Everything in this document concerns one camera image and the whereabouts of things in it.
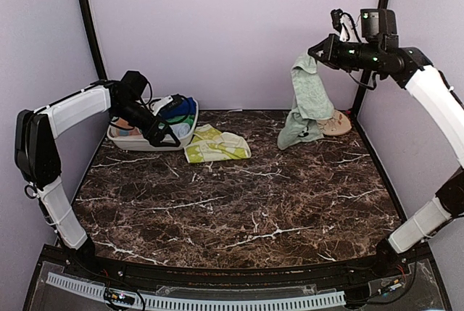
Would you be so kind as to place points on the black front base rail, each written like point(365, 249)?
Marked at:
point(350, 274)

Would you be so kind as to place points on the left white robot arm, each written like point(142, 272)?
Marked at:
point(37, 157)

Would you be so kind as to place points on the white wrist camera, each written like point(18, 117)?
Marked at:
point(345, 25)
point(166, 103)

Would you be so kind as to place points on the green rolled towel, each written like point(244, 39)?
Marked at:
point(182, 119)

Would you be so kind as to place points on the yellow-green patterned towel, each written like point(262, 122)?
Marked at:
point(212, 145)

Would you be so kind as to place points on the sage green towel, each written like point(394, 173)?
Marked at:
point(310, 104)

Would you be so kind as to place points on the cream bird-pattern plate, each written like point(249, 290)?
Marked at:
point(337, 125)

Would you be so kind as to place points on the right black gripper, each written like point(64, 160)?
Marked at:
point(329, 56)

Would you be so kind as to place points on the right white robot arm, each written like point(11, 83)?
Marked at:
point(376, 48)

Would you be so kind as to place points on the left black frame post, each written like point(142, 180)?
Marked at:
point(93, 43)

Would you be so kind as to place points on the white slotted cable duct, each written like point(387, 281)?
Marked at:
point(177, 299)

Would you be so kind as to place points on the white plastic basket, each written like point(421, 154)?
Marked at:
point(140, 144)

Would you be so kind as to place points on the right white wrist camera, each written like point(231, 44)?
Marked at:
point(345, 25)

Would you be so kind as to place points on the orange blue rolled towel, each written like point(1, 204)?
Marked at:
point(121, 128)

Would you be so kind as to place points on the pale blue rolled towel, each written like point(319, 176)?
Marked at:
point(181, 130)

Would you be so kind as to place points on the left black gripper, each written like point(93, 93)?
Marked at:
point(154, 139)

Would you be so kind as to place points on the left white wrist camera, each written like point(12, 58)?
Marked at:
point(166, 103)

